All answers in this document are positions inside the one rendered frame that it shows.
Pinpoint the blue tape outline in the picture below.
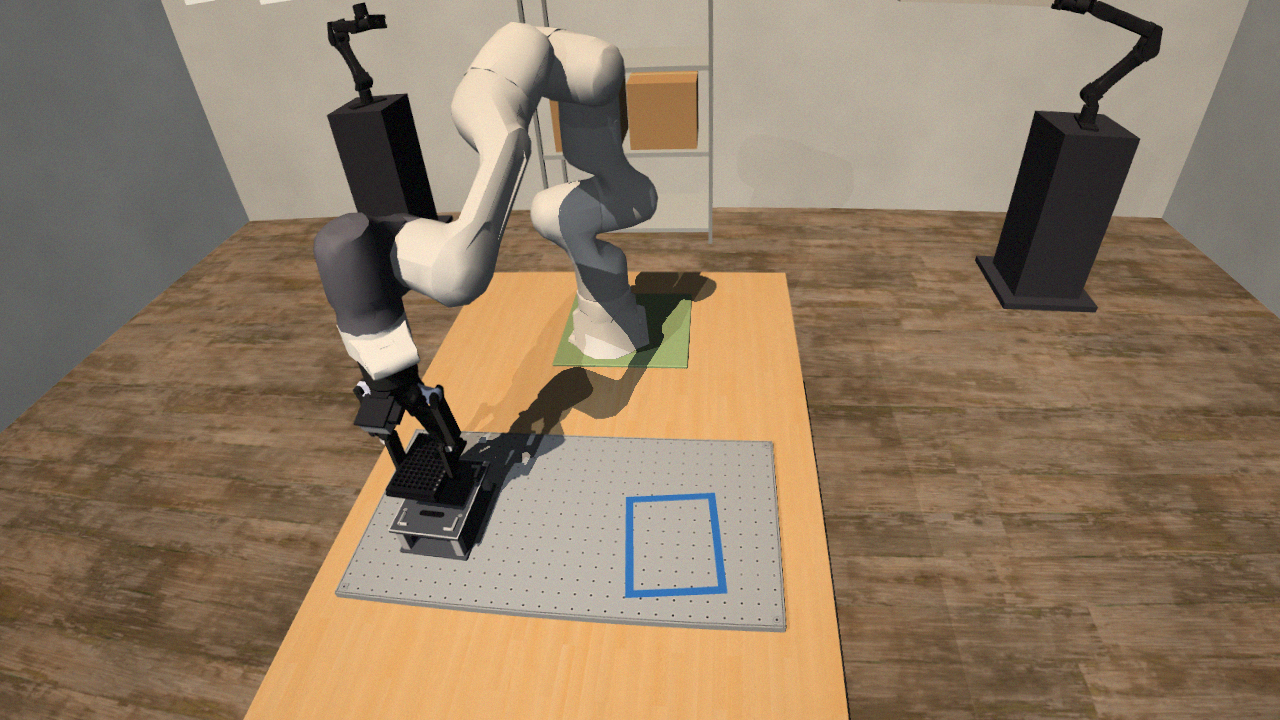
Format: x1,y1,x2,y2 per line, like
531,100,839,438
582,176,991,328
625,493,727,598

